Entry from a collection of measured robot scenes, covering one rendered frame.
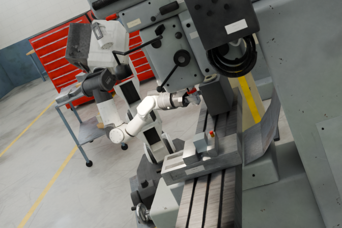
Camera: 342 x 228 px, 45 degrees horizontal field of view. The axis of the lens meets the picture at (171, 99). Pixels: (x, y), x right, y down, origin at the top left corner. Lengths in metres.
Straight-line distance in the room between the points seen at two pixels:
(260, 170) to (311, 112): 0.37
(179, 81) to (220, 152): 0.35
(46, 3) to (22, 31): 1.17
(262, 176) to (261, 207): 0.18
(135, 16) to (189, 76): 0.34
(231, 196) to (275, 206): 0.46
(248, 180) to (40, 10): 10.78
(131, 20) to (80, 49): 0.55
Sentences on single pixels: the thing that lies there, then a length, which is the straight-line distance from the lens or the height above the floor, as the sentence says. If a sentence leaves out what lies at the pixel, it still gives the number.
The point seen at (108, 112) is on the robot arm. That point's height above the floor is 1.27.
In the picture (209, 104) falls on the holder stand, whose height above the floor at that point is 1.06.
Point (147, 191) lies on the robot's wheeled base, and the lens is 2.68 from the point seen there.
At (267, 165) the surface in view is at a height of 0.88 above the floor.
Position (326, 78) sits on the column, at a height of 1.22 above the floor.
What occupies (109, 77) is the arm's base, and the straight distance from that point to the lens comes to 2.16.
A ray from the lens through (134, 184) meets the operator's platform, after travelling 3.26.
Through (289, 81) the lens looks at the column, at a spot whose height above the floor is 1.25.
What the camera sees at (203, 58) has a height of 1.42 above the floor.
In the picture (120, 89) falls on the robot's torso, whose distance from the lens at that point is 2.54.
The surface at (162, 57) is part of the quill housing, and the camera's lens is 1.76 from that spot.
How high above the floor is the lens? 1.89
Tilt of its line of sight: 19 degrees down
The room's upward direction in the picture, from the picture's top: 25 degrees counter-clockwise
